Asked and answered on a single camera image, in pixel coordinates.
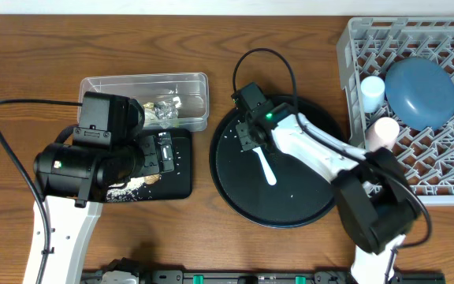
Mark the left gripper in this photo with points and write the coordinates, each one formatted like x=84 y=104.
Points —
x=150 y=156

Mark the brown food scrap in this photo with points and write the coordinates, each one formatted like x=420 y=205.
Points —
x=151 y=179

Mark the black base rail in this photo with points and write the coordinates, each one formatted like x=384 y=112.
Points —
x=180 y=277

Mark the clear plastic bin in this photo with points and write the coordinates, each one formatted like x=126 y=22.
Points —
x=189 y=92

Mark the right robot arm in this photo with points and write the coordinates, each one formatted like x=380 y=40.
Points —
x=376 y=205

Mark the light blue cup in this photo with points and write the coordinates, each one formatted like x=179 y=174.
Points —
x=373 y=93

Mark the yellow green snack wrapper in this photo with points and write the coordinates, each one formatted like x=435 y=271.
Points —
x=149 y=106

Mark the grey dishwasher rack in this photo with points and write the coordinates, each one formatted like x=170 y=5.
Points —
x=369 y=46

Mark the black rectangular tray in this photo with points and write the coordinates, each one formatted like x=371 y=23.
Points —
x=182 y=143

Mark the round black tray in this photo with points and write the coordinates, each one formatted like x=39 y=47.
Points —
x=299 y=197

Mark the dark blue plate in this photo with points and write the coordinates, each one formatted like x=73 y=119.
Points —
x=420 y=93

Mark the foil wrapper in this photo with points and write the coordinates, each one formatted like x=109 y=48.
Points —
x=168 y=109

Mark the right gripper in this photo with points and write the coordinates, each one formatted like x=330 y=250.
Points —
x=242 y=128

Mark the pink cup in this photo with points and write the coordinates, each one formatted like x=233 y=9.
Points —
x=382 y=134

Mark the pile of white rice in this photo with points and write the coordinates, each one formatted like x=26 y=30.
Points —
x=172 y=185

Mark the light blue spoon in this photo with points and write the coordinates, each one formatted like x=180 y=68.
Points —
x=269 y=174

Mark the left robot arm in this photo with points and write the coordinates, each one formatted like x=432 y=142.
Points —
x=74 y=183

